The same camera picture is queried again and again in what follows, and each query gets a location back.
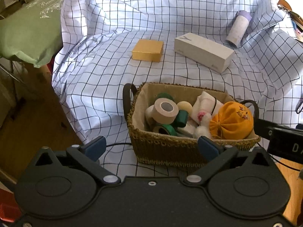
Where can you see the orange fabric pouch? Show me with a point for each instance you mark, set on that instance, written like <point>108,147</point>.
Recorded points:
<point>234,121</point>

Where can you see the yellow cardboard box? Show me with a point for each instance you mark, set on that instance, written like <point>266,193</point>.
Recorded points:
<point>148,50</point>

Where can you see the dark green cylinder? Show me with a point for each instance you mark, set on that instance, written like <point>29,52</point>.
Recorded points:
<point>181,119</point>

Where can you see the blue checkered bed sheet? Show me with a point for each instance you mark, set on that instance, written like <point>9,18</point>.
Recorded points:
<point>96,62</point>

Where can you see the woven basket with liner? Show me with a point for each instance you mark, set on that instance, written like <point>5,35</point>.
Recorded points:
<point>160,149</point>

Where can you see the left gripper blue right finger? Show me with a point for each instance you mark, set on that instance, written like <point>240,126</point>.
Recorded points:
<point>217,157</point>

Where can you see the green pillow with lettering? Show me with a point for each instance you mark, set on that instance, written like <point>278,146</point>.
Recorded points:
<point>33,33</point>

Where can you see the white pink plush toy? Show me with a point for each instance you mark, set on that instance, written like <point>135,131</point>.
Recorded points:
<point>205,107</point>

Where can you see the cream wooden ball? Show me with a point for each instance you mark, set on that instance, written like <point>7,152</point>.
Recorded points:
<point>186,106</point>

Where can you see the green tape roll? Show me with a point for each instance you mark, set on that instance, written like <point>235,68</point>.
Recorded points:
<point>165,129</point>

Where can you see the beige tape roll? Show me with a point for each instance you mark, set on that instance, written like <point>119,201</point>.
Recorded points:
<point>164,111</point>

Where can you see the purple white thermos bottle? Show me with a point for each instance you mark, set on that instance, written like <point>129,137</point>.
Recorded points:
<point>239,28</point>

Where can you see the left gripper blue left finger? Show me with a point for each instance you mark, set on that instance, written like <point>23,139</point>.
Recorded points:
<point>85,158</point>

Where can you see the white rectangular box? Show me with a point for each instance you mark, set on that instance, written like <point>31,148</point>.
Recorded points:
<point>204,51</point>

